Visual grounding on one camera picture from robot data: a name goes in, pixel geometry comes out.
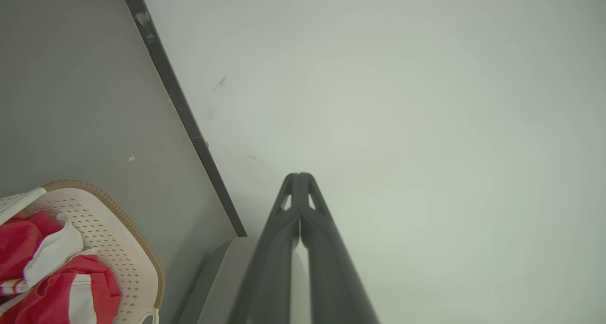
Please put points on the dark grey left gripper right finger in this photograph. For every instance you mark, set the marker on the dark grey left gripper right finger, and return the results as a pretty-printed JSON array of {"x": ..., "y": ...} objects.
[{"x": 331, "y": 276}]

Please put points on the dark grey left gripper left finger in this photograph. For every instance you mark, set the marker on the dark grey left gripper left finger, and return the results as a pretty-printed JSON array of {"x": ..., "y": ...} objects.
[{"x": 270, "y": 267}]

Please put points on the white garment with red stripes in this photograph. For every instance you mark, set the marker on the white garment with red stripes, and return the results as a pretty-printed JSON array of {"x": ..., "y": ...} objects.
[{"x": 57, "y": 248}]

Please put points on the red Bulls 23 shorts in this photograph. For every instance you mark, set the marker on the red Bulls 23 shorts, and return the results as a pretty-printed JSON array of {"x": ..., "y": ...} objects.
[{"x": 57, "y": 295}]

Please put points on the red basketball jersey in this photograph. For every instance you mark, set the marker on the red basketball jersey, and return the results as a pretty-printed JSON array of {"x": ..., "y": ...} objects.
[{"x": 19, "y": 238}]

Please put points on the cream perforated laundry basket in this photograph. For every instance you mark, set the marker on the cream perforated laundry basket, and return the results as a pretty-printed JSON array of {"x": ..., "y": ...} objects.
[{"x": 123, "y": 253}]

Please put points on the black baseboard strip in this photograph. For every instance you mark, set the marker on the black baseboard strip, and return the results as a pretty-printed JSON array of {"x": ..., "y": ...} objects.
[{"x": 180, "y": 106}]

